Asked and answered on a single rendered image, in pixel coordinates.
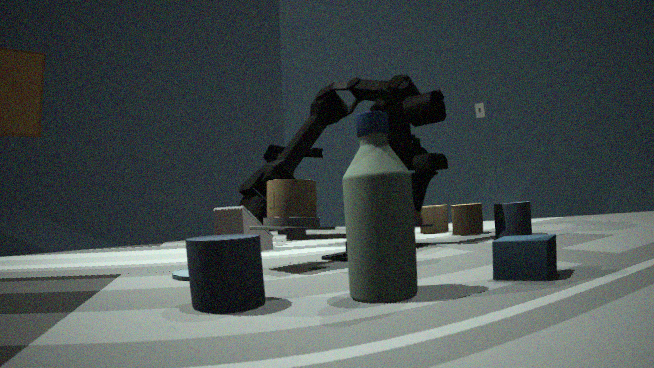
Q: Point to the tan cylinder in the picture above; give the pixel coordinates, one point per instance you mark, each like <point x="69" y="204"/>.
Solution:
<point x="436" y="215"/>
<point x="467" y="219"/>

